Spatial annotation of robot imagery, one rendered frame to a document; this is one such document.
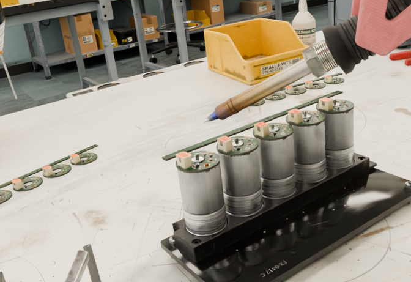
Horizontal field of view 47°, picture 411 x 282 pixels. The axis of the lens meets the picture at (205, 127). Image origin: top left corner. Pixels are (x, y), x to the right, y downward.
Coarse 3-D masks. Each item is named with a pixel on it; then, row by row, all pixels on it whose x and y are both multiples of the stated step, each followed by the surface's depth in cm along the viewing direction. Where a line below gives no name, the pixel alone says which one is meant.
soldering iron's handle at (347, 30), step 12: (396, 0) 20; (408, 0) 20; (396, 12) 20; (336, 24) 22; (348, 24) 21; (324, 36) 21; (336, 36) 21; (348, 36) 21; (336, 48) 21; (348, 48) 21; (360, 48) 21; (336, 60) 21; (348, 60) 21; (360, 60) 22; (348, 72) 22
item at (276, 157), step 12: (264, 144) 28; (276, 144) 28; (288, 144) 28; (264, 156) 29; (276, 156) 28; (288, 156) 29; (264, 168) 29; (276, 168) 29; (288, 168) 29; (264, 180) 29; (276, 180) 29; (288, 180) 29; (264, 192) 30; (276, 192) 29; (288, 192) 29
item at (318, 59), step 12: (312, 48) 22; (324, 48) 22; (300, 60) 23; (312, 60) 22; (324, 60) 22; (288, 72) 23; (300, 72) 22; (312, 72) 22; (324, 72) 22; (264, 84) 23; (276, 84) 23; (288, 84) 23; (240, 96) 24; (252, 96) 23; (264, 96) 23; (216, 108) 24; (228, 108) 24; (240, 108) 24
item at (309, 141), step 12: (300, 132) 30; (312, 132) 30; (324, 132) 30; (300, 144) 30; (312, 144) 30; (324, 144) 30; (300, 156) 30; (312, 156) 30; (324, 156) 31; (300, 168) 31; (312, 168) 30; (324, 168) 31; (300, 180) 31; (312, 180) 31
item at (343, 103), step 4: (336, 100) 32; (340, 100) 32; (344, 100) 32; (348, 100) 32; (316, 104) 32; (340, 104) 32; (344, 104) 32; (348, 104) 32; (352, 104) 32; (316, 108) 32; (336, 108) 31; (340, 108) 31; (348, 108) 31; (352, 108) 31; (324, 112) 31; (328, 112) 31; (332, 112) 31; (336, 112) 31; (340, 112) 31; (344, 112) 31
